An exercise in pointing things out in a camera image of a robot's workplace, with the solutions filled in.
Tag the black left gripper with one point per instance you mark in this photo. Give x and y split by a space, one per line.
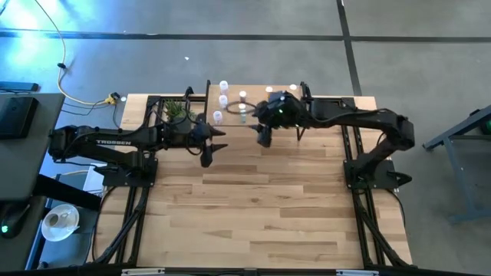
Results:
199 138

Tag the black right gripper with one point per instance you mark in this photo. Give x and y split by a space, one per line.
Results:
280 111

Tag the short orange pill bottle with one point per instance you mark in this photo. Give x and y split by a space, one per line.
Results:
269 89

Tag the short yellow pill bottle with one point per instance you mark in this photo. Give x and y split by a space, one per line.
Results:
292 87

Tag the short blue pill bottle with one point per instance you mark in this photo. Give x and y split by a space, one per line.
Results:
242 94

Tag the clear plastic pill bottle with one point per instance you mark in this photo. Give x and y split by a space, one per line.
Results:
223 85

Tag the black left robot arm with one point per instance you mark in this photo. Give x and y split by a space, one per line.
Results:
126 140

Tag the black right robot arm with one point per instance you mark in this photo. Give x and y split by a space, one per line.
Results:
364 117

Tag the potted green succulent plant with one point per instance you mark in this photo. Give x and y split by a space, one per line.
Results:
175 108

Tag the white paper sheet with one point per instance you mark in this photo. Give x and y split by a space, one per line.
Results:
92 180

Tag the black desk beam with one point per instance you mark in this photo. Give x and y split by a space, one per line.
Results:
65 191

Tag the dark grey desk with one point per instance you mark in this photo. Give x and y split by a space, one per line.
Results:
34 161

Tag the blue-grey metal stand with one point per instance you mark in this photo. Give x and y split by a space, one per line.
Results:
456 172

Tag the black rectangular device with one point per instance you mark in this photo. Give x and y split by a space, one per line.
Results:
17 117

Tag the dark flat device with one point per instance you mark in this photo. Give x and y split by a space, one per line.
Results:
19 86

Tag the black computer mouse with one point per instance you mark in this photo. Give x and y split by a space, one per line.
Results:
13 220

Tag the wooden shelf with black frame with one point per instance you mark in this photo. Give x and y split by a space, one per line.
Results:
255 90

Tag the black aluminium table frame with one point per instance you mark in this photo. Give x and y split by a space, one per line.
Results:
152 101

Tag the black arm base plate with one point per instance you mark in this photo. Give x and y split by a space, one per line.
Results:
387 180
115 178

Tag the silver metal bracket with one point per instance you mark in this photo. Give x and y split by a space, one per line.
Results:
356 273
142 271

